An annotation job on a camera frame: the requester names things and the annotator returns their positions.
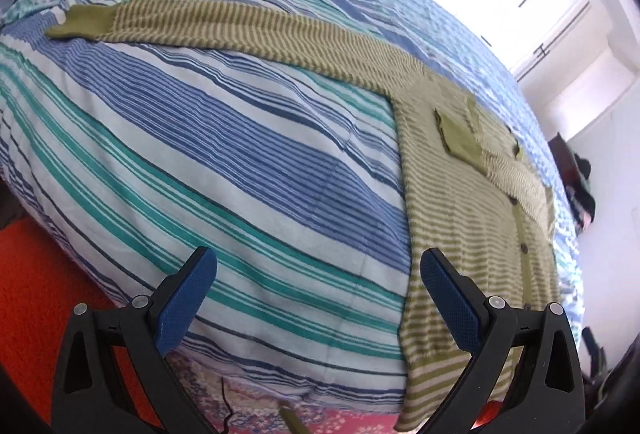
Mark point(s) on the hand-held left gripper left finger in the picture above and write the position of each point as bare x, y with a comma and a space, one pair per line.
185, 309

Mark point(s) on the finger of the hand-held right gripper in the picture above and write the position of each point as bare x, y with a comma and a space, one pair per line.
591, 344

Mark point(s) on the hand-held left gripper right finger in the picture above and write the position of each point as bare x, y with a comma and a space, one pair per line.
450, 309

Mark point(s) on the green striped cardigan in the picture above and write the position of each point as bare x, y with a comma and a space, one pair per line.
450, 214

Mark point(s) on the pile of clothes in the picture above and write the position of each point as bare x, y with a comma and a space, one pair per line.
582, 199

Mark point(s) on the red patterned rug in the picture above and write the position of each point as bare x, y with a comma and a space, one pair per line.
250, 419

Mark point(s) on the blue striped duvet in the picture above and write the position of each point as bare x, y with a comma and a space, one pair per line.
200, 139

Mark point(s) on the white door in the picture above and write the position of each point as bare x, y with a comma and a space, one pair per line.
565, 34

